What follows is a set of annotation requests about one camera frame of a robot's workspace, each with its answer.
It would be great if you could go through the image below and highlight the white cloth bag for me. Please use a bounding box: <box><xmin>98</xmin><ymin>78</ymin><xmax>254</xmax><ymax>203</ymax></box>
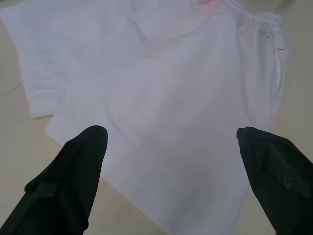
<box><xmin>0</xmin><ymin>0</ymin><xmax>291</xmax><ymax>235</ymax></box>

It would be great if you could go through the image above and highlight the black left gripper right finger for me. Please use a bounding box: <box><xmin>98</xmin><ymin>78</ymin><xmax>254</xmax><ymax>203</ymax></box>
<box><xmin>236</xmin><ymin>126</ymin><xmax>313</xmax><ymax>235</ymax></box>

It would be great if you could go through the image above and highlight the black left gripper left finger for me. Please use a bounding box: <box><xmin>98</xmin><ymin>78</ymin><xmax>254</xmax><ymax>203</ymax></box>
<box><xmin>0</xmin><ymin>125</ymin><xmax>109</xmax><ymax>235</ymax></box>

